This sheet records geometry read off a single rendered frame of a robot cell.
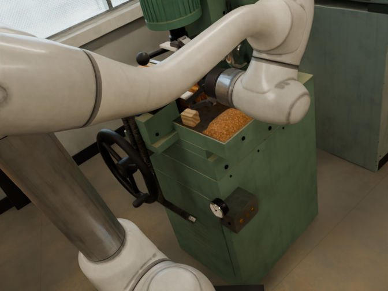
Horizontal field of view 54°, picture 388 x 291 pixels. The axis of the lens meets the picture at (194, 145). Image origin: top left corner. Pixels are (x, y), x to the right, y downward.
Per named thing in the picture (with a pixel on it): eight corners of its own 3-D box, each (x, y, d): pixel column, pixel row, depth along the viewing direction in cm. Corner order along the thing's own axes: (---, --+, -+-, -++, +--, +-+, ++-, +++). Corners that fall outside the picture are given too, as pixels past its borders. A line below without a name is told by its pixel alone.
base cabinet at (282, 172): (178, 248, 194) (135, 141, 151) (249, 181, 220) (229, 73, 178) (246, 299, 164) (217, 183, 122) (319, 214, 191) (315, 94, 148)
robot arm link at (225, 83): (255, 65, 87) (235, 60, 91) (228, 81, 82) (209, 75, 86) (257, 100, 92) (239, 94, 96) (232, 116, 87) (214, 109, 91)
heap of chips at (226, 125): (201, 133, 112) (199, 122, 110) (232, 108, 119) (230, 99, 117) (224, 142, 107) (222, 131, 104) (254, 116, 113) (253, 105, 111)
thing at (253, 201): (219, 224, 130) (214, 208, 126) (241, 201, 136) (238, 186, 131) (237, 235, 125) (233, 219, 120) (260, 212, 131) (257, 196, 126)
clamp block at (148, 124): (126, 132, 128) (116, 110, 122) (155, 111, 134) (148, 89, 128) (152, 146, 118) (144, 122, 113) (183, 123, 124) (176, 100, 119)
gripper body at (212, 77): (237, 94, 95) (211, 86, 101) (234, 63, 90) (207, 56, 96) (217, 107, 91) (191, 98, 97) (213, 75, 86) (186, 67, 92)
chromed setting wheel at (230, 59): (226, 74, 125) (219, 39, 118) (249, 58, 131) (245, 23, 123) (232, 76, 123) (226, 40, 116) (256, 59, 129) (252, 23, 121)
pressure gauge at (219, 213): (211, 216, 124) (206, 200, 120) (219, 209, 126) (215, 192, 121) (226, 225, 120) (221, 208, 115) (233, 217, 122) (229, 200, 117)
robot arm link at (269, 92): (253, 113, 92) (266, 59, 89) (309, 133, 82) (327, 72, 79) (224, 112, 84) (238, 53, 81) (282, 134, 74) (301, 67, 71)
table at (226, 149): (94, 120, 144) (88, 107, 141) (153, 82, 158) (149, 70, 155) (206, 180, 105) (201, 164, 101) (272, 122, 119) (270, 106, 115)
